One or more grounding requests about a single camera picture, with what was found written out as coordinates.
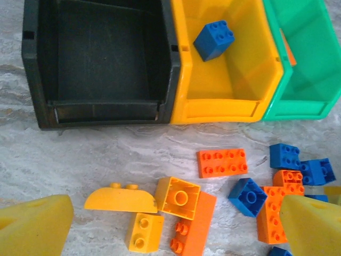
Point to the orange two-by-four brick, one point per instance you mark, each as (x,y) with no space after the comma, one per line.
(222,163)
(194,229)
(270,216)

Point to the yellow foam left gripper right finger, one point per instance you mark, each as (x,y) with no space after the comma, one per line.
(314,232)

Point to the yellow two-by-two brick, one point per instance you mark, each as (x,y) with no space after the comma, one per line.
(178,198)
(144,232)

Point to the yellow curved brick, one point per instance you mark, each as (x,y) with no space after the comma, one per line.
(120,198)

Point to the black plastic bin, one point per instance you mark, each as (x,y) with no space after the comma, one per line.
(101,53)

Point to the green plastic bin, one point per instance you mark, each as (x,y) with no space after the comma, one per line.
(311,66)

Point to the orange two-by-two brick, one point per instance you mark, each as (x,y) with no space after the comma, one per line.
(289,181)

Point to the blue two-by-two brick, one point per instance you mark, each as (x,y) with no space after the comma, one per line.
(278,252)
(318,172)
(214,40)
(247,197)
(284,156)

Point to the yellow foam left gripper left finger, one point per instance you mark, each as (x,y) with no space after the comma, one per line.
(32,229)

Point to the blue two-by-four brick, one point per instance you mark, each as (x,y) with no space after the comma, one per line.
(317,198)

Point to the yellow plastic bin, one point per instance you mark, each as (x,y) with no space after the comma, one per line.
(210,80)

